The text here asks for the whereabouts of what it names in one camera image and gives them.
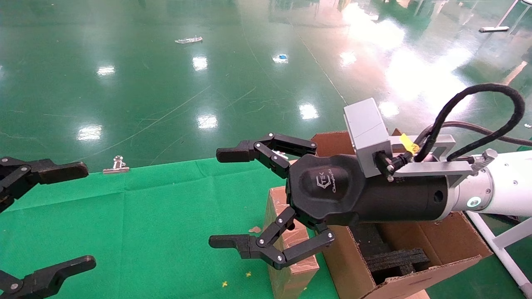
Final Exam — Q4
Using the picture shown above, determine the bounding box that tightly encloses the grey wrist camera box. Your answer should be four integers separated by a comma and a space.
343, 98, 393, 178

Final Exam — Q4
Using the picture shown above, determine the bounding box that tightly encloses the grey metal camera bracket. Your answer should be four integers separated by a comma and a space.
389, 134, 499, 188

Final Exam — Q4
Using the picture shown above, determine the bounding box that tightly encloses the white stand with foot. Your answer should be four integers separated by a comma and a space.
479, 0, 522, 33

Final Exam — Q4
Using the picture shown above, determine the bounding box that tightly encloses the black foam insert block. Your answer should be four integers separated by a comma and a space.
365, 248, 431, 285

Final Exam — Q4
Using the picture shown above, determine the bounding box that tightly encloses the large open cardboard carton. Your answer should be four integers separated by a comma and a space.
310, 131, 493, 299

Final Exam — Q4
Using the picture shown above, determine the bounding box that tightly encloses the yellow cable label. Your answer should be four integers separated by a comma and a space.
400, 134, 420, 156

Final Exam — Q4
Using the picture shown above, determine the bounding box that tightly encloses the silver binder clip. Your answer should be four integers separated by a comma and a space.
102, 155, 130, 174

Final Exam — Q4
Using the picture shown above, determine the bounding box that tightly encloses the white tube table frame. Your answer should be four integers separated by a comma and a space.
468, 210, 532, 297

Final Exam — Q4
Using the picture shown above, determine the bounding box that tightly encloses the thin dark cable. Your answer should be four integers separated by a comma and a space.
416, 120, 532, 147

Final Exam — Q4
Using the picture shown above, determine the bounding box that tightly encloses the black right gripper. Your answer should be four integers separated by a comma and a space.
209, 133, 452, 270

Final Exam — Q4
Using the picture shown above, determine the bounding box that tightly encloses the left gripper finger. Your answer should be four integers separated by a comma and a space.
0, 157, 89, 212
0, 255, 97, 299

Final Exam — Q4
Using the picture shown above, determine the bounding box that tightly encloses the black foam floor pad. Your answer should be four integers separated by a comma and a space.
351, 222, 393, 256

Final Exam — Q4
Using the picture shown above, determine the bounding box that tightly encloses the small cardboard box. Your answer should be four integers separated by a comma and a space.
263, 186, 320, 299

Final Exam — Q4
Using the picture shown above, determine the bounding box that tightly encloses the green table cloth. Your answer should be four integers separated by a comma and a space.
0, 158, 339, 299

